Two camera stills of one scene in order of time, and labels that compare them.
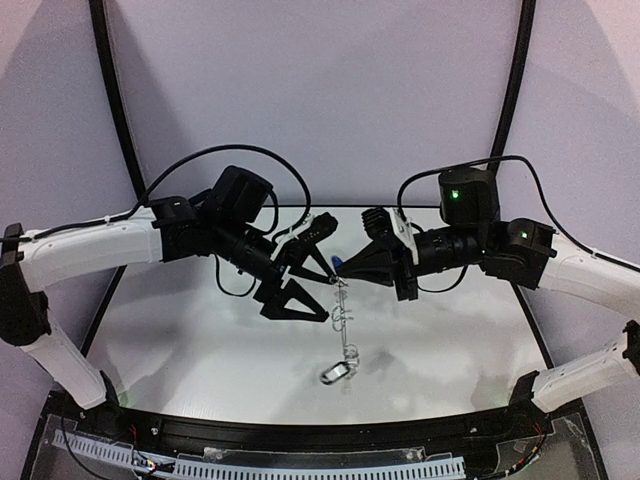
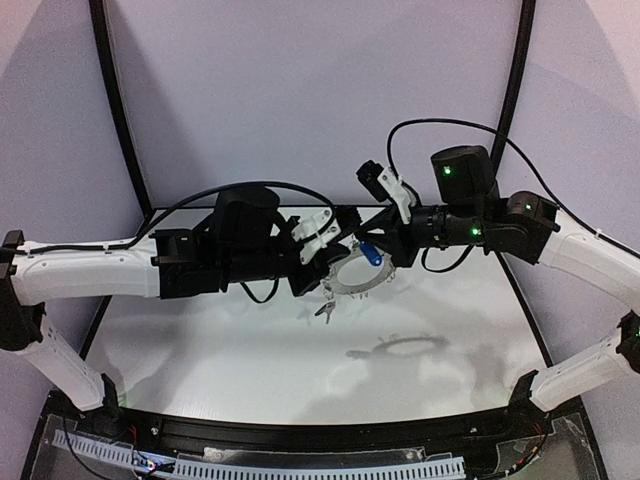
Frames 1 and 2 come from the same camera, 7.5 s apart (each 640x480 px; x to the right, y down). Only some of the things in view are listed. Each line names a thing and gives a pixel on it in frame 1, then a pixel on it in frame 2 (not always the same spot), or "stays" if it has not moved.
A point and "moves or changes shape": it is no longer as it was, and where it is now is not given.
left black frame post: (114, 86) stays
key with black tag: (335, 372) → (326, 308)
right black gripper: (400, 261) → (398, 236)
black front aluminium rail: (183, 432) stays
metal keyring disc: (339, 320) moves or changes shape
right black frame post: (518, 80) stays
